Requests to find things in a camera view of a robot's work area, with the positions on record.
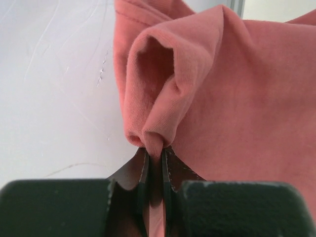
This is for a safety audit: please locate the salmon pink t shirt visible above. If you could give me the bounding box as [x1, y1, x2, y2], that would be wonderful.
[114, 0, 316, 237]

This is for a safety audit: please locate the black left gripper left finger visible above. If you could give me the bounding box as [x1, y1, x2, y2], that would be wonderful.
[0, 148, 149, 237]

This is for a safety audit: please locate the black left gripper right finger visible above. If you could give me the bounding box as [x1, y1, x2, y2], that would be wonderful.
[161, 148, 311, 237]

